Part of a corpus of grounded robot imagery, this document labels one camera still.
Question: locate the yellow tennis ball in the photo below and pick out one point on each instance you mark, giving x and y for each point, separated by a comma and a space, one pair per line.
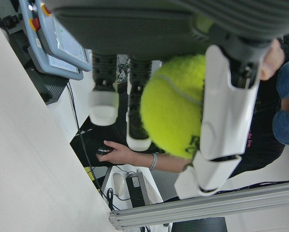
171, 108

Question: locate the white keyboard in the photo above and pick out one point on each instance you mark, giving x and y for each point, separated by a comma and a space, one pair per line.
151, 191

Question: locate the person's black t-shirt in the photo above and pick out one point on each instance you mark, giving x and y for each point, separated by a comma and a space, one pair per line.
260, 135

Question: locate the person's blue jeans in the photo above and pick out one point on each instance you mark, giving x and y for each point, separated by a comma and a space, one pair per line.
288, 108

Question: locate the black power supply box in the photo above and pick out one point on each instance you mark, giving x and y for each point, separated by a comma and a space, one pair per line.
134, 191

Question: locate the black finned controller box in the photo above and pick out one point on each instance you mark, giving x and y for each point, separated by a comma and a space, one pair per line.
51, 87

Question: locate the white computer mouse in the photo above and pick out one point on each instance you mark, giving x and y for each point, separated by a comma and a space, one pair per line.
118, 183

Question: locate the white wristband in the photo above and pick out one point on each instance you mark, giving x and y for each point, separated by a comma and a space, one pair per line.
154, 160

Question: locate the grey and white robot hand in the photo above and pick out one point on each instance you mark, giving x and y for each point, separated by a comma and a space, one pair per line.
134, 29

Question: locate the black computer mouse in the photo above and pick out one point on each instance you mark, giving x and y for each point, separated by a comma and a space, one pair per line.
103, 151

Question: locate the black desk mat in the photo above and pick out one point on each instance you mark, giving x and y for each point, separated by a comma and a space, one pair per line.
91, 142

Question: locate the aluminium extrusion beam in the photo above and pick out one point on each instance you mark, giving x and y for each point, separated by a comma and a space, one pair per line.
207, 205

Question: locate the grey teach pendant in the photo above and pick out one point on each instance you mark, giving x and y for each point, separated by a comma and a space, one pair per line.
44, 60
67, 46

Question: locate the person's bare hand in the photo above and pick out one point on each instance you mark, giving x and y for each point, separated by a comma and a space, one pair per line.
118, 154

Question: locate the person's bare forearm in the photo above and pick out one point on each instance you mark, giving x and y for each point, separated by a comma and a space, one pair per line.
168, 163

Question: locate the person's clenched hand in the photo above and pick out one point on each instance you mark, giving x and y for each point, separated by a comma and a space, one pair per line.
272, 62

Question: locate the grey equipment cabinet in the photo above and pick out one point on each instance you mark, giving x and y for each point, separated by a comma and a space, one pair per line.
10, 17

